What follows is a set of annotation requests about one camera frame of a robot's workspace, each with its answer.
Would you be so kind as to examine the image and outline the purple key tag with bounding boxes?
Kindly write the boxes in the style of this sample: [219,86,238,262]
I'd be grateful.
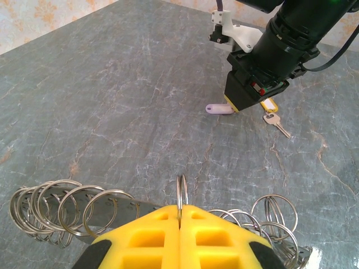
[205,103,235,115]

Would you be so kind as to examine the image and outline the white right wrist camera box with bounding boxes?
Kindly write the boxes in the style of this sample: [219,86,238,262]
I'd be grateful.
[208,10,264,53]

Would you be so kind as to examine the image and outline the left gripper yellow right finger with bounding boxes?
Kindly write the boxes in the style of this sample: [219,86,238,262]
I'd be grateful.
[179,204,287,269]

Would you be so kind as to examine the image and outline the yellow key tag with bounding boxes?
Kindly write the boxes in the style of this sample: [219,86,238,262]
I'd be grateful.
[260,97,279,114]

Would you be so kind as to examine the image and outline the single silver keyring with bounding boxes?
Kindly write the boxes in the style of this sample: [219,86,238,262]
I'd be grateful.
[176,174,189,225]

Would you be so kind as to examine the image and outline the silver key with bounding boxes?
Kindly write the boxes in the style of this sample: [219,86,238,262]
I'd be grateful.
[262,112,292,139]

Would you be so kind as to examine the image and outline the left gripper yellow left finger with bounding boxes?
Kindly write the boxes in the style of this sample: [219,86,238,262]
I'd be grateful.
[72,204,180,269]

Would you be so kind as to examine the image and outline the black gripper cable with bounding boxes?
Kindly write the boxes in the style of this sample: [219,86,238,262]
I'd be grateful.
[302,26,359,72]

